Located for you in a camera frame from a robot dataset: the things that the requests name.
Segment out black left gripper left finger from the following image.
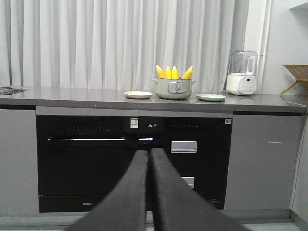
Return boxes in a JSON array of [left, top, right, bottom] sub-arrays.
[[66, 150, 148, 231]]

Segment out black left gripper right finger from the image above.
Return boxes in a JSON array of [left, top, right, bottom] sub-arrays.
[[150, 148, 247, 231]]

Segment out yellow corn cob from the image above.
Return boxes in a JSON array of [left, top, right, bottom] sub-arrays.
[[156, 65, 166, 78], [165, 66, 172, 79], [171, 66, 179, 79], [181, 66, 193, 80]]

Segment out black disinfection cabinet with drawers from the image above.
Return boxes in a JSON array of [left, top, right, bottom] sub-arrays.
[[138, 112, 233, 209]]

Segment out black built-in dishwasher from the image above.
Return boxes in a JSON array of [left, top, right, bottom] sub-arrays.
[[36, 115, 138, 213]]

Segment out grey cabinet door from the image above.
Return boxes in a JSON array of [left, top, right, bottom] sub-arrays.
[[0, 109, 39, 216], [225, 115, 303, 210]]

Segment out grey left cabinet door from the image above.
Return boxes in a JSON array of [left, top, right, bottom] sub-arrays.
[[0, 109, 39, 216]]

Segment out mint green plate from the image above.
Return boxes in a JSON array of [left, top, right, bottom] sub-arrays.
[[196, 93, 226, 102]]

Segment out cream white plate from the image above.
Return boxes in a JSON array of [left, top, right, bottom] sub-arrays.
[[124, 91, 153, 99]]

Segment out sage green electric pot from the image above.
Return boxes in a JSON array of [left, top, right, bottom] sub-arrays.
[[152, 78, 195, 99]]

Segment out white pleated curtain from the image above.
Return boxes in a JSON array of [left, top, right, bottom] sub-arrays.
[[0, 0, 249, 93]]

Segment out induction cooktop edge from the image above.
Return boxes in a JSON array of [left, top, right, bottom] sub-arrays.
[[0, 86, 29, 95]]

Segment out wooden folding dish rack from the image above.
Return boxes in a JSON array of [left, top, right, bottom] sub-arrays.
[[281, 64, 308, 95]]

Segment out white wall pipe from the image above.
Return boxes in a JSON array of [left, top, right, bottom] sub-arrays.
[[258, 0, 272, 94]]

